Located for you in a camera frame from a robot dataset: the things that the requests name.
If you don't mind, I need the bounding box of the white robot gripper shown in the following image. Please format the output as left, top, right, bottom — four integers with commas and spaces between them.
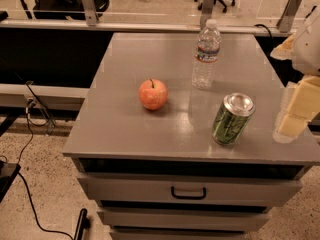
270, 6, 320, 138

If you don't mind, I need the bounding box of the red orange apple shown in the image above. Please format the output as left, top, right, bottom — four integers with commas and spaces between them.
138, 79, 168, 111

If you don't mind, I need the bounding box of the green soda can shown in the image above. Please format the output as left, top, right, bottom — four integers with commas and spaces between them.
212, 93, 255, 145

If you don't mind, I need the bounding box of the clear plastic water bottle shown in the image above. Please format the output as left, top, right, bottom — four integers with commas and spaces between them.
192, 19, 221, 89

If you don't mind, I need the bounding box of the grey drawer cabinet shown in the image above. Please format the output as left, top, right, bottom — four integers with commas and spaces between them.
63, 33, 319, 240

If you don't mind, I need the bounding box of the black pole bottom left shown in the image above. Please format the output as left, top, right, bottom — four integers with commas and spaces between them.
74, 208, 90, 240

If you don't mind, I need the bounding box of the black device left edge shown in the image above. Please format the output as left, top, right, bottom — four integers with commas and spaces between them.
0, 161, 21, 203

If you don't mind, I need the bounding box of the metal rail post right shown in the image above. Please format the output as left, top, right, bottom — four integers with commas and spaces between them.
276, 0, 302, 33

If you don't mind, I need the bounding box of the metal rail post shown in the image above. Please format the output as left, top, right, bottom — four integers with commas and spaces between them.
200, 0, 214, 29
276, 0, 302, 33
81, 0, 98, 26

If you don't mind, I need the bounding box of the black cable behind cabinet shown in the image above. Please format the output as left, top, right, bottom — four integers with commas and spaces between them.
254, 23, 275, 43

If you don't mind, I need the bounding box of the metal rail post middle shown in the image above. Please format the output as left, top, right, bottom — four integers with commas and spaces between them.
200, 0, 214, 29

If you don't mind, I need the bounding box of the black drawer handle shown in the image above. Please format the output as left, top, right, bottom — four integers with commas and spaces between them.
170, 186, 207, 200

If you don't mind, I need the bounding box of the metal rail post left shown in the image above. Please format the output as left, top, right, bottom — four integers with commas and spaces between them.
81, 0, 98, 26

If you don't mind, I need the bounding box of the black floor cable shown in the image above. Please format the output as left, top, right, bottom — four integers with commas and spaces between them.
16, 98, 75, 240

